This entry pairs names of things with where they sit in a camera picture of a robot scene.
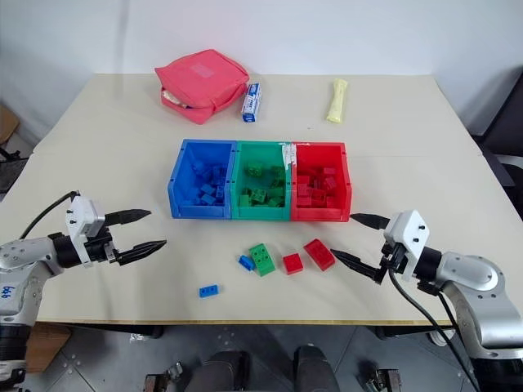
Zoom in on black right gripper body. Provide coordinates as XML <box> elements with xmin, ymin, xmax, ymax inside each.
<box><xmin>378</xmin><ymin>239</ymin><xmax>406</xmax><ymax>283</ymax></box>

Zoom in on green plastic bin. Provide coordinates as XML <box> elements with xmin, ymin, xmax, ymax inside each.
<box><xmin>230</xmin><ymin>140</ymin><xmax>296</xmax><ymax>221</ymax></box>

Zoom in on blue plastic bin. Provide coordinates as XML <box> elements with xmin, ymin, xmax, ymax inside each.
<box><xmin>167</xmin><ymin>138</ymin><xmax>239</xmax><ymax>221</ymax></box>

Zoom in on red plastic bin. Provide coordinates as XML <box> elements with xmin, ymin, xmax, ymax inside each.
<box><xmin>288</xmin><ymin>141</ymin><xmax>353</xmax><ymax>224</ymax></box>

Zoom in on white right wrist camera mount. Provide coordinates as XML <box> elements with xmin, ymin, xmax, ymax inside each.
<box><xmin>382</xmin><ymin>209</ymin><xmax>431</xmax><ymax>283</ymax></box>

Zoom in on blue and white carton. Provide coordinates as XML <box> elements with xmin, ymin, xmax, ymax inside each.
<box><xmin>239</xmin><ymin>82</ymin><xmax>263</xmax><ymax>124</ymax></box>

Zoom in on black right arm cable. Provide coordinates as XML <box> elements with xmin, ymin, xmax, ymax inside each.
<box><xmin>387</xmin><ymin>267</ymin><xmax>481</xmax><ymax>392</ymax></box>

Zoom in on large red toy brick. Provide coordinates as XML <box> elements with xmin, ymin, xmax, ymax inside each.
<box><xmin>302</xmin><ymin>238</ymin><xmax>337</xmax><ymax>272</ymax></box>

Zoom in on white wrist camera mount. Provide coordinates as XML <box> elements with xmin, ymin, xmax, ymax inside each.
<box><xmin>66</xmin><ymin>195</ymin><xmax>107</xmax><ymax>267</ymax></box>
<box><xmin>382</xmin><ymin>209</ymin><xmax>431</xmax><ymax>283</ymax></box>

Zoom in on pink fabric zipper pouch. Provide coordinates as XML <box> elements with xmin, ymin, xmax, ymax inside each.
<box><xmin>154</xmin><ymin>48</ymin><xmax>251</xmax><ymax>126</ymax></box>

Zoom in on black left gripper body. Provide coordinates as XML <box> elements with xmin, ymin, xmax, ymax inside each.
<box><xmin>83</xmin><ymin>226</ymin><xmax>124</xmax><ymax>265</ymax></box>

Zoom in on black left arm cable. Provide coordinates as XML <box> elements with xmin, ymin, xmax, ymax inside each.
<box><xmin>17</xmin><ymin>189</ymin><xmax>80</xmax><ymax>241</ymax></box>

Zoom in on small red toy brick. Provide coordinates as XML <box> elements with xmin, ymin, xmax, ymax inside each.
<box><xmin>282</xmin><ymin>252</ymin><xmax>305</xmax><ymax>276</ymax></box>

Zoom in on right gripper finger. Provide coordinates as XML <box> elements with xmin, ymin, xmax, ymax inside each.
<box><xmin>350</xmin><ymin>212</ymin><xmax>392</xmax><ymax>231</ymax></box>
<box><xmin>329</xmin><ymin>247</ymin><xmax>386</xmax><ymax>286</ymax></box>

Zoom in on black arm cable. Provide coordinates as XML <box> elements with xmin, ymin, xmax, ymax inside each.
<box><xmin>387</xmin><ymin>267</ymin><xmax>481</xmax><ymax>392</ymax></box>
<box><xmin>17</xmin><ymin>189</ymin><xmax>80</xmax><ymax>241</ymax></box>

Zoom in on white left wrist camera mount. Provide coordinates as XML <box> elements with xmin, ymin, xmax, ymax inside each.
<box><xmin>66</xmin><ymin>195</ymin><xmax>107</xmax><ymax>267</ymax></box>

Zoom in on metal foot bracket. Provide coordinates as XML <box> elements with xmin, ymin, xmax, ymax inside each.
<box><xmin>145</xmin><ymin>360</ymin><xmax>184</xmax><ymax>392</ymax></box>
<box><xmin>358</xmin><ymin>366</ymin><xmax>402</xmax><ymax>392</ymax></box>

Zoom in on wooden block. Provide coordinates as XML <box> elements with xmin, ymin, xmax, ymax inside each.
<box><xmin>24</xmin><ymin>324</ymin><xmax>74</xmax><ymax>375</ymax></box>

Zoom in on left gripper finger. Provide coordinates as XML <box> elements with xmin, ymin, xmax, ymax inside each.
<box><xmin>105</xmin><ymin>208</ymin><xmax>153</xmax><ymax>227</ymax></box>
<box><xmin>115</xmin><ymin>239</ymin><xmax>168</xmax><ymax>268</ymax></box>

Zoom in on dark rounded shape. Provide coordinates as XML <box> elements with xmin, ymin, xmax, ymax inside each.
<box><xmin>190</xmin><ymin>350</ymin><xmax>252</xmax><ymax>392</ymax></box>
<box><xmin>293</xmin><ymin>345</ymin><xmax>341</xmax><ymax>392</ymax></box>

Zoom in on brown cardboard box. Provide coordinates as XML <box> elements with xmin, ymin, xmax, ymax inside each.
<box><xmin>0</xmin><ymin>102</ymin><xmax>20</xmax><ymax>145</ymax></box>

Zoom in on black table bracket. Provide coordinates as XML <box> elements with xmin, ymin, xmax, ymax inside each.
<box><xmin>374</xmin><ymin>325</ymin><xmax>435</xmax><ymax>341</ymax></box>
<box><xmin>128</xmin><ymin>324</ymin><xmax>165</xmax><ymax>341</ymax></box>

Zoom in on pale yellow packet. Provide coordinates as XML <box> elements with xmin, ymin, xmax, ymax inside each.
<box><xmin>325</xmin><ymin>78</ymin><xmax>349</xmax><ymax>125</ymax></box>

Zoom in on large green toy brick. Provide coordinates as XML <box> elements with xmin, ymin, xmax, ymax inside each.
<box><xmin>248</xmin><ymin>243</ymin><xmax>275</xmax><ymax>278</ymax></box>

